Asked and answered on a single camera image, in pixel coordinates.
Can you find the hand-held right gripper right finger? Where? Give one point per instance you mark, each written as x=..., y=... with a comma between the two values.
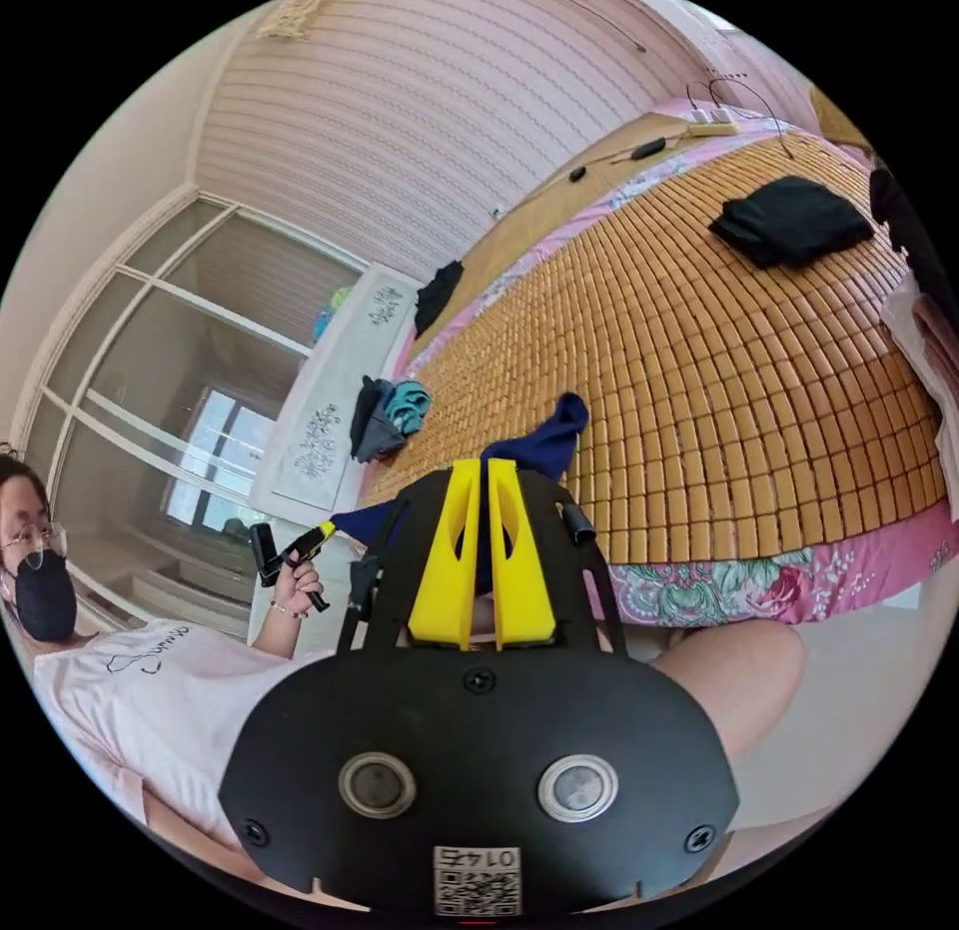
x=524, y=578

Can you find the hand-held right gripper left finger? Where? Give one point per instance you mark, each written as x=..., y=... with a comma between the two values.
x=443, y=570

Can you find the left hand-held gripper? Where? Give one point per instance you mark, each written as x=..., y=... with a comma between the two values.
x=303, y=552

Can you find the dark blue short sleeve shirt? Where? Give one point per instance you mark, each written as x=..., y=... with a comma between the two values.
x=547, y=439

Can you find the person's left forearm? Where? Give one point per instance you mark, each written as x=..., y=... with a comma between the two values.
x=276, y=636

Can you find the person's left hand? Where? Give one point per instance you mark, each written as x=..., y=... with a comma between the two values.
x=296, y=596

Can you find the pile of grey and teal clothes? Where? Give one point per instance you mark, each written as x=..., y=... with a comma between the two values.
x=389, y=419

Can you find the white framed glass sliding door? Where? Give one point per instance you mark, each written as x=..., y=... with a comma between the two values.
x=150, y=390

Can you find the person's body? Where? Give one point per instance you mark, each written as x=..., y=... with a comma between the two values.
x=150, y=709

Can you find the crumpled black garment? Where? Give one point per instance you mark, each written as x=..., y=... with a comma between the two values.
x=437, y=295

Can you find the bed with woven mat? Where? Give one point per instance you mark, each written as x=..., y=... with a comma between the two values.
x=712, y=390

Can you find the folded black garment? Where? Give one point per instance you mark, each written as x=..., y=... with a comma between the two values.
x=793, y=222

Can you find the long black device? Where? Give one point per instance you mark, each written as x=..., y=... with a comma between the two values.
x=648, y=148

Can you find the pile of white and pink clothes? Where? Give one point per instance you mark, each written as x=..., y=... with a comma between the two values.
x=920, y=338

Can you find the white power strip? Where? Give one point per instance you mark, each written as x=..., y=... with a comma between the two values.
x=713, y=125

